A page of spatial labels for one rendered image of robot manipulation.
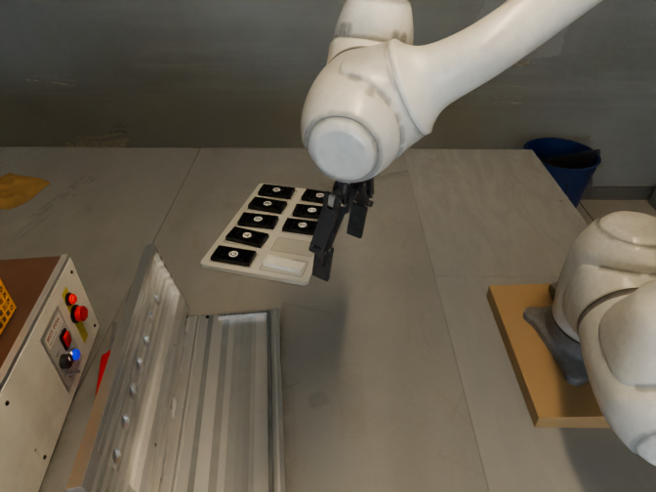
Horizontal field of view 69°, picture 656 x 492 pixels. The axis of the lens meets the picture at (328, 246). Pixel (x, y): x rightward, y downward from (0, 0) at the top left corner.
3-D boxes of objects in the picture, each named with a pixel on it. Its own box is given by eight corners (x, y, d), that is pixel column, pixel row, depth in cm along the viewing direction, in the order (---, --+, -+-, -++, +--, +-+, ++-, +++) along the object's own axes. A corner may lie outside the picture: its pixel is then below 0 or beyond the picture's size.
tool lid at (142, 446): (81, 486, 51) (64, 489, 51) (153, 552, 63) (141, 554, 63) (154, 242, 86) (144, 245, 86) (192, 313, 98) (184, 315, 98)
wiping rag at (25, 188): (59, 184, 145) (58, 179, 144) (8, 212, 132) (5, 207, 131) (9, 169, 152) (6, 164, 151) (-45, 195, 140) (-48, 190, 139)
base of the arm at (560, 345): (591, 286, 102) (598, 266, 98) (666, 369, 84) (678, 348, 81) (511, 299, 100) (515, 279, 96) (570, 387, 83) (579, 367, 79)
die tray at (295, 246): (307, 286, 108) (307, 283, 108) (199, 266, 114) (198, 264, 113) (347, 197, 139) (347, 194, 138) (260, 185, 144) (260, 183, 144)
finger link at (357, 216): (351, 203, 85) (352, 201, 86) (346, 233, 90) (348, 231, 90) (366, 209, 84) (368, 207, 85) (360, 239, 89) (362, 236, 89)
